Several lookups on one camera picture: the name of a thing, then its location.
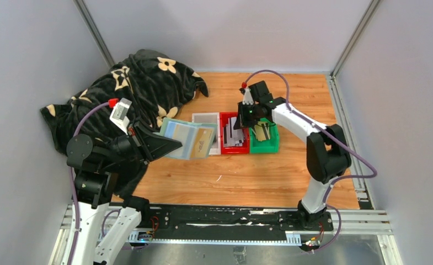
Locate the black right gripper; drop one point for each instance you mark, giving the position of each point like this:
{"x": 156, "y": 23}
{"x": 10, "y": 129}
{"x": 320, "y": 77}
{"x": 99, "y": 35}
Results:
{"x": 241, "y": 121}

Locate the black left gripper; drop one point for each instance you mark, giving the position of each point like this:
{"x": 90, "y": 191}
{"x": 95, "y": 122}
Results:
{"x": 153, "y": 145}

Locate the teal leather card holder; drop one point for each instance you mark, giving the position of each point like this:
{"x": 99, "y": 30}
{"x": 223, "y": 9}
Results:
{"x": 177, "y": 130}

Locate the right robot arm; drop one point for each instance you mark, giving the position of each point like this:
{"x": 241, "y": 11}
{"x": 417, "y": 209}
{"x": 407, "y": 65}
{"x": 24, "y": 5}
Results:
{"x": 326, "y": 157}

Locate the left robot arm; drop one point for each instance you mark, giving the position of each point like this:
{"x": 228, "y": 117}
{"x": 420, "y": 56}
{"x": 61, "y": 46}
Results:
{"x": 92, "y": 190}

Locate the gold cards in green bin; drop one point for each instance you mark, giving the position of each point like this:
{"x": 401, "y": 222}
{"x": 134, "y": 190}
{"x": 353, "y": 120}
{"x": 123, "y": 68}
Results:
{"x": 261, "y": 131}

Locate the white cards stack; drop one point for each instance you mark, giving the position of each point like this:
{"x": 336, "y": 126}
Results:
{"x": 231, "y": 136}

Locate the gold card in holder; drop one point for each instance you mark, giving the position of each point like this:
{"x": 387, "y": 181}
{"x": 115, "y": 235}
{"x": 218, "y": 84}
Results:
{"x": 200, "y": 143}

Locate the red plastic bin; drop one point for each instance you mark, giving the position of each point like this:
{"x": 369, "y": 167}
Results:
{"x": 244, "y": 149}

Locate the green plastic bin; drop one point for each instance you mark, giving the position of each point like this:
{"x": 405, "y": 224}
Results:
{"x": 269, "y": 146}

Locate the white plastic bin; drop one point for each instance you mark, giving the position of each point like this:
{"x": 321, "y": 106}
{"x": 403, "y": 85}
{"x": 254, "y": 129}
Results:
{"x": 210, "y": 121}

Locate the black floral fleece blanket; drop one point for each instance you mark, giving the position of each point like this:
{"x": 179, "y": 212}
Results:
{"x": 157, "y": 88}

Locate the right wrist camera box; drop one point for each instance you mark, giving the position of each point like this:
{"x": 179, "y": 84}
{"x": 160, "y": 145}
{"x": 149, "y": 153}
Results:
{"x": 247, "y": 96}

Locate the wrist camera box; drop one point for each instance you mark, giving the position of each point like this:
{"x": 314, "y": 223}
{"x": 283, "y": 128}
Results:
{"x": 118, "y": 115}
{"x": 247, "y": 96}

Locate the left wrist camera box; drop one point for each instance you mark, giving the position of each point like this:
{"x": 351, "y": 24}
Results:
{"x": 118, "y": 115}

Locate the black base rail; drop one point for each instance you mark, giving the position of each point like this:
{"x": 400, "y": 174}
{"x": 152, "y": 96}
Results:
{"x": 227, "y": 224}

